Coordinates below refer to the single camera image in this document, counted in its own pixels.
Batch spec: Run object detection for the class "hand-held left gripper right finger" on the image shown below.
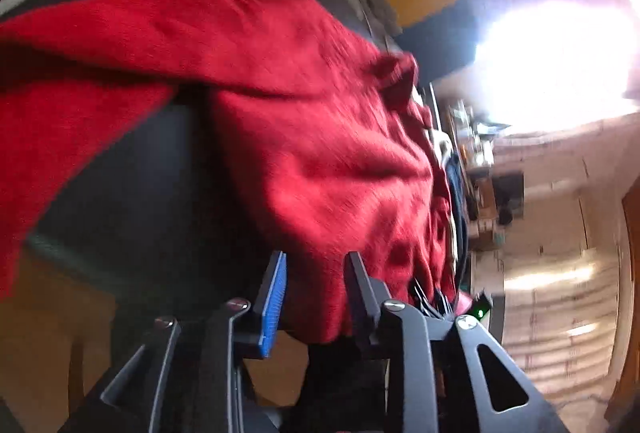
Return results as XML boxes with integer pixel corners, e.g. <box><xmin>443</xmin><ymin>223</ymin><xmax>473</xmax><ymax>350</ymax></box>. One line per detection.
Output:
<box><xmin>345</xmin><ymin>252</ymin><xmax>571</xmax><ymax>433</ymax></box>

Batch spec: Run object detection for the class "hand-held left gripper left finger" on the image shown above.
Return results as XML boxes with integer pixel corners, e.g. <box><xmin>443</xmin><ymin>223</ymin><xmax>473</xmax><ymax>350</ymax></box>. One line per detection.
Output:
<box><xmin>60</xmin><ymin>251</ymin><xmax>289</xmax><ymax>433</ymax></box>

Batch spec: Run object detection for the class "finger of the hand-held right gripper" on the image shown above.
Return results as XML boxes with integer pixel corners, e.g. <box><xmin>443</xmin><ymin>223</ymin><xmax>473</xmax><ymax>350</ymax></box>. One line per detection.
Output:
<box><xmin>411</xmin><ymin>280</ymin><xmax>458</xmax><ymax>320</ymax></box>

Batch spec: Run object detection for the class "red knitted sweater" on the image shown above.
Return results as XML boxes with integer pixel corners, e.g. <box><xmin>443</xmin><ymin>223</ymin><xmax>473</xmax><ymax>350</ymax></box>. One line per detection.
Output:
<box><xmin>0</xmin><ymin>0</ymin><xmax>476</xmax><ymax>346</ymax></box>

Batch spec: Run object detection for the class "wooden shelf with small items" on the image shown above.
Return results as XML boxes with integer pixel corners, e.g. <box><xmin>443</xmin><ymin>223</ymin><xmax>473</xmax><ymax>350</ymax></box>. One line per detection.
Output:
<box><xmin>447</xmin><ymin>99</ymin><xmax>527</xmax><ymax>255</ymax></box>

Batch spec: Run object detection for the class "bright window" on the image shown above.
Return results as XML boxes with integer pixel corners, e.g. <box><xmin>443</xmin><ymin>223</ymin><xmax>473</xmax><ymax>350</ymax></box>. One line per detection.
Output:
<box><xmin>472</xmin><ymin>0</ymin><xmax>628</xmax><ymax>131</ymax></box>

